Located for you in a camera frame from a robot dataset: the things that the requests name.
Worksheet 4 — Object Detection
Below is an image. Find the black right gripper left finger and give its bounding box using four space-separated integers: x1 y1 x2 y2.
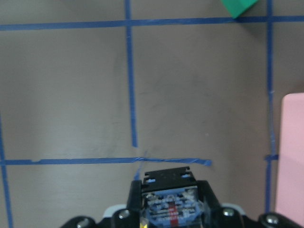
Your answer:
112 180 142 221

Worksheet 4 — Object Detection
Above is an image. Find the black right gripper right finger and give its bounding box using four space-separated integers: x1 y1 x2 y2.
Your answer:
197 180 245 220

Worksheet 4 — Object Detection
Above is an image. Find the yellow push button switch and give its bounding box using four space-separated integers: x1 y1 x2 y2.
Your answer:
140 167 203 228

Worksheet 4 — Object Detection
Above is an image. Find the pink plastic bin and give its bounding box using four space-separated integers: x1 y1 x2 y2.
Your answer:
275 93 304 226

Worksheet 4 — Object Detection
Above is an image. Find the green foam cube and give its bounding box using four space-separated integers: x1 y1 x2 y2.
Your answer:
221 0 258 19

